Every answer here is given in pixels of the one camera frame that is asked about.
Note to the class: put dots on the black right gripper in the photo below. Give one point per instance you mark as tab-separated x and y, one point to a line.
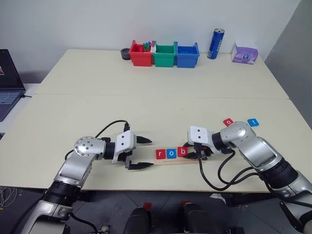
207	150

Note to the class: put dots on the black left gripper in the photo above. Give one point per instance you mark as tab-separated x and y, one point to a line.
123	156

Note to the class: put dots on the red letter block b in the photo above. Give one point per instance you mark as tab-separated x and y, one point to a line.
182	151

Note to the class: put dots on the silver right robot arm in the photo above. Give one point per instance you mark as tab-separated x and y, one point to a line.
258	151

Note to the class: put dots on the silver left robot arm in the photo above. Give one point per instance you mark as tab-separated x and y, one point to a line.
85	148

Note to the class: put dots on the long wooden tray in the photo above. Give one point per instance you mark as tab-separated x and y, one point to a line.
178	161

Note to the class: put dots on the red letter block r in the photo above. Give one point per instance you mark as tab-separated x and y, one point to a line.
161	154

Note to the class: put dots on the blue letter block o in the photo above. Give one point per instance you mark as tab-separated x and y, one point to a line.
171	153

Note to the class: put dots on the red letter block o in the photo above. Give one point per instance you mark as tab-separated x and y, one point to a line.
228	122

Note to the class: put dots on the blue letter block t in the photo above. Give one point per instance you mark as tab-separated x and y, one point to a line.
253	122

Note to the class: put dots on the small coloured blocks pile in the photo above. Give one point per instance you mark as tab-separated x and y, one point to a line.
147	45

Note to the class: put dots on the small red tag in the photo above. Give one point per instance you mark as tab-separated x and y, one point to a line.
185	202
147	205

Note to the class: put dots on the dark rounded shape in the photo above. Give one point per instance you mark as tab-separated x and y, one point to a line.
197	218
137	220

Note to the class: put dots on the blue plastic bin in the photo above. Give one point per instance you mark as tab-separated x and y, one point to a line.
186	57

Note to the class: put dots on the green plastic bin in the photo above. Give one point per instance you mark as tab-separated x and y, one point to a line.
164	58

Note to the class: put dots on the red plastic bin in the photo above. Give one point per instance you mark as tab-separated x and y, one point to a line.
140	57

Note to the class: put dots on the black round cup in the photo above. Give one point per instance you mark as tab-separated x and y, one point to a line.
125	54

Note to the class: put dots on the blue drink can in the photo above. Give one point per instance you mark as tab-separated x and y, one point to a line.
215	44

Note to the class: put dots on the purple tissue box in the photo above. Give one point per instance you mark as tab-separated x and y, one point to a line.
243	54

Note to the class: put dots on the grey open laptop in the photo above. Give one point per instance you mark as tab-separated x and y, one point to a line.
8	85

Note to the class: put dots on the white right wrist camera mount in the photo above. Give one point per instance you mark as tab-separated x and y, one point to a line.
198	135

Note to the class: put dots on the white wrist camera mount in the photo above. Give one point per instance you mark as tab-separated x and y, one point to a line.
124	141
198	135

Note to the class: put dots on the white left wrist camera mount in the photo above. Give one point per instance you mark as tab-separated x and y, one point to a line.
124	141

